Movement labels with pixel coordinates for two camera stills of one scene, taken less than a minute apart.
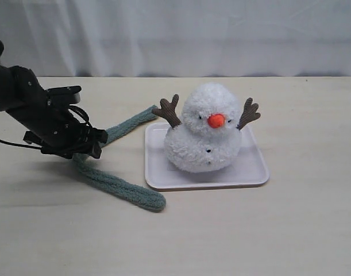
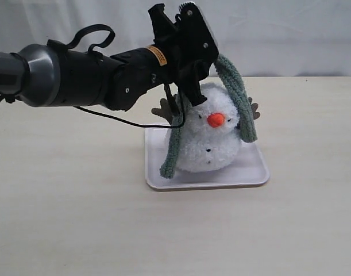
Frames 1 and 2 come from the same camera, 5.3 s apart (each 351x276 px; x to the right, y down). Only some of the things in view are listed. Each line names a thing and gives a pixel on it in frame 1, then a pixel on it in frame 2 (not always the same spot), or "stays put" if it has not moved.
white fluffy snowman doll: x=208 y=137 stays put
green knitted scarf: x=135 y=196 to x=246 y=118
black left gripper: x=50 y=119 to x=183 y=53
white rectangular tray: x=249 y=168 stays put
